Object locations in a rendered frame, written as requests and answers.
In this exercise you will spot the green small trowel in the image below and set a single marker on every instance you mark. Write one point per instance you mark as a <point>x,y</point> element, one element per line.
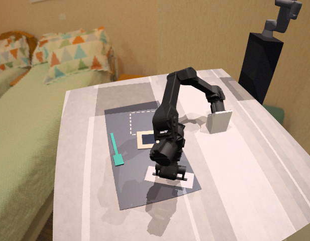
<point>117,157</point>

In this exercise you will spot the white tile with dark square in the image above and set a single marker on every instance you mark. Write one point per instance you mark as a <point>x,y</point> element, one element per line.
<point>145,139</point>

